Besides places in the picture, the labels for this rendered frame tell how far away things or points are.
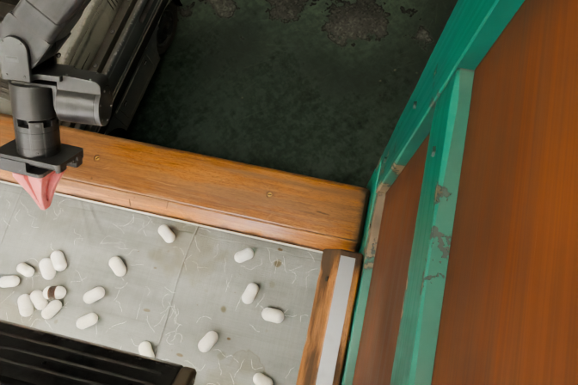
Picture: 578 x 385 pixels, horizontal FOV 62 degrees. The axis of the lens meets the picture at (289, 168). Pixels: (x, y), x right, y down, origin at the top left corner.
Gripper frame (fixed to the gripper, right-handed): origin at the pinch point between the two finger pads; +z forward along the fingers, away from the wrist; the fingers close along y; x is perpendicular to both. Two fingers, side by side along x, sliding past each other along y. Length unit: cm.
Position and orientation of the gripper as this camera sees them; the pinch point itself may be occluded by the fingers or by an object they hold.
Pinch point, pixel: (45, 203)
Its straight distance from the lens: 82.7
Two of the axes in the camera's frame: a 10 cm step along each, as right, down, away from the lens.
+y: 9.7, 2.0, -1.1
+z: -1.4, 8.9, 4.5
